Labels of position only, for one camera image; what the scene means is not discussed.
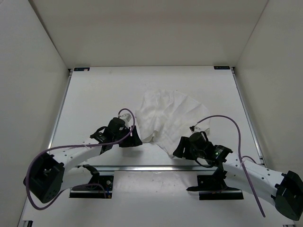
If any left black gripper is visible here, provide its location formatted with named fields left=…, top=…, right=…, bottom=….
left=114, top=124, right=143, bottom=147

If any white pleated skirt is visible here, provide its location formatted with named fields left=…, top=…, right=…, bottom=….
left=135, top=90, right=210, bottom=158

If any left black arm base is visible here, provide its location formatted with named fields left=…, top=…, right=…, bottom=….
left=70, top=165, right=114, bottom=199

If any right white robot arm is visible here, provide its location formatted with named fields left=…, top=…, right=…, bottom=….
left=173, top=132, right=303, bottom=221

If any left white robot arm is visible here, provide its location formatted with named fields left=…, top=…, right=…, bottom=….
left=23, top=114, right=142, bottom=205

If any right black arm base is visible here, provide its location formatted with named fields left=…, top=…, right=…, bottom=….
left=187, top=170, right=244, bottom=201

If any right blue corner label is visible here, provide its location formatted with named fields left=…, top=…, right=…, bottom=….
left=214, top=66, right=230, bottom=70

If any blue corner label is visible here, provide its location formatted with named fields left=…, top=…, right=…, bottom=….
left=73, top=67, right=90, bottom=71
left=214, top=66, right=230, bottom=70

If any left blue corner label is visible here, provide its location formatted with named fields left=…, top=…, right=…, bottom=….
left=73, top=67, right=90, bottom=71

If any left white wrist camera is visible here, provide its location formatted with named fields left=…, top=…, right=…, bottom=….
left=118, top=113, right=132, bottom=123

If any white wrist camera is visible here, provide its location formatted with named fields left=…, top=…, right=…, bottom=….
left=118, top=113, right=132, bottom=123
left=189, top=125, right=205, bottom=134

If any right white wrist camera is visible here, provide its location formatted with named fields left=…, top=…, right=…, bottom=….
left=189, top=125, right=205, bottom=134

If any aluminium front rail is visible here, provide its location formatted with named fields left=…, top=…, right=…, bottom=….
left=94, top=166, right=216, bottom=172

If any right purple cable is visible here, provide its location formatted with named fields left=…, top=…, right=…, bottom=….
left=195, top=114, right=266, bottom=218

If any purple cable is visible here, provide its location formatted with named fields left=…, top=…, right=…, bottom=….
left=195, top=114, right=266, bottom=218
left=27, top=108, right=136, bottom=210

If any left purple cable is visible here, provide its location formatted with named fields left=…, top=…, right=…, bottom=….
left=27, top=108, right=136, bottom=210

